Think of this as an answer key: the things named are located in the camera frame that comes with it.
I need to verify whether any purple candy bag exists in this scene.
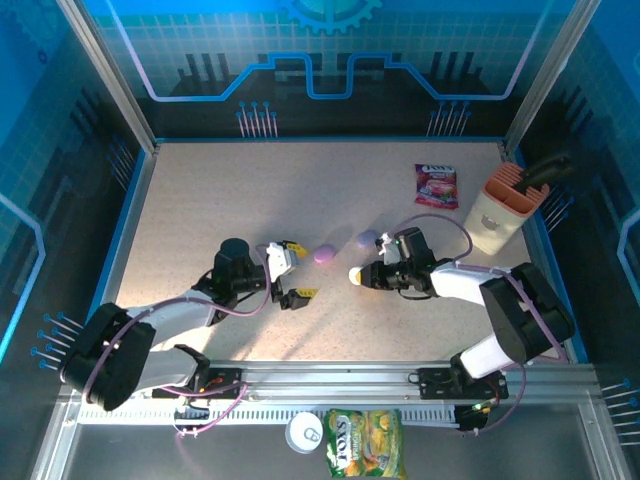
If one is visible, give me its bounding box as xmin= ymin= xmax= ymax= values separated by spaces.
xmin=413 ymin=163 xmax=460 ymax=210

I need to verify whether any beige knife block orange top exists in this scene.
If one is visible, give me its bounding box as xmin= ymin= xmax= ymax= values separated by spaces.
xmin=460 ymin=161 xmax=551 ymax=257

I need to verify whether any white round can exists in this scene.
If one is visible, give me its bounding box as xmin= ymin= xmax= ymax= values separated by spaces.
xmin=284 ymin=412 xmax=325 ymax=455

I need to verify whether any green yellow candy bag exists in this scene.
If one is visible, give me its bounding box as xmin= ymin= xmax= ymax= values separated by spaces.
xmin=322 ymin=408 xmax=409 ymax=480

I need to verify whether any black electronics box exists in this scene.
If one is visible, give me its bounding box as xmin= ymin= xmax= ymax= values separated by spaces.
xmin=455 ymin=403 xmax=490 ymax=434

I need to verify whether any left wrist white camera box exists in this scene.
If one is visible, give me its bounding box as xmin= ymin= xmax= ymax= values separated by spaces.
xmin=264 ymin=241 xmax=300 ymax=277

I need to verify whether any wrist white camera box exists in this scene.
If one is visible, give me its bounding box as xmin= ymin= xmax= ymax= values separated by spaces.
xmin=374 ymin=232 xmax=402 ymax=267
xmin=264 ymin=241 xmax=300 ymax=277

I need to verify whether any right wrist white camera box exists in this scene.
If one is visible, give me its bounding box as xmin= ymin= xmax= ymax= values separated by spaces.
xmin=374 ymin=232 xmax=402 ymax=267

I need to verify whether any aluminium mounting rail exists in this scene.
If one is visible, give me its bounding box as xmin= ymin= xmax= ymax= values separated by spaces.
xmin=59 ymin=360 xmax=604 ymax=404

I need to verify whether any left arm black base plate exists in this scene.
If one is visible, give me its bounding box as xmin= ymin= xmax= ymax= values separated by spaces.
xmin=151 ymin=366 xmax=247 ymax=400

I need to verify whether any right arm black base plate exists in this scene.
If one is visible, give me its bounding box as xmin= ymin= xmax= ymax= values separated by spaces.
xmin=416 ymin=366 xmax=510 ymax=401

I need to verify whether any white slotted cable duct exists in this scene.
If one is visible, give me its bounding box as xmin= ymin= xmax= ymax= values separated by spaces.
xmin=77 ymin=405 xmax=459 ymax=427

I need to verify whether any black knife handle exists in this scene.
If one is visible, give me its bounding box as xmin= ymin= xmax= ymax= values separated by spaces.
xmin=516 ymin=154 xmax=574 ymax=195

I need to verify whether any aluminium frame post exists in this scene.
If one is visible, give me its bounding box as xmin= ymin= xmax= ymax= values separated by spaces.
xmin=55 ymin=0 xmax=161 ymax=156
xmin=502 ymin=0 xmax=604 ymax=154

